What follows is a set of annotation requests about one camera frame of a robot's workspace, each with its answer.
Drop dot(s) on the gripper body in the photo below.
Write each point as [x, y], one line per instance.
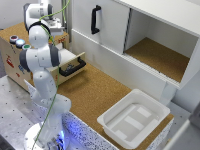
[54, 24]

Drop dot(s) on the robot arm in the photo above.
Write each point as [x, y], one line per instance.
[40, 60]

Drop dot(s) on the white plastic box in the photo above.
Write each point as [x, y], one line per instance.
[113, 121]

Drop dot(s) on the green button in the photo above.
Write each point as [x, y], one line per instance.
[26, 47]

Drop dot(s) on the wooden drawer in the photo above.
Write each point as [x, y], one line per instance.
[71, 56]

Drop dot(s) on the blue button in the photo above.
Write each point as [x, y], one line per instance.
[20, 42]

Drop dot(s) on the red button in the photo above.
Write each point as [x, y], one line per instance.
[13, 38]

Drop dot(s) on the white sliding door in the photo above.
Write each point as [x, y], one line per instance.
[113, 23]

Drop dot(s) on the white cabinet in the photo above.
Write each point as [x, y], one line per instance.
[156, 20]

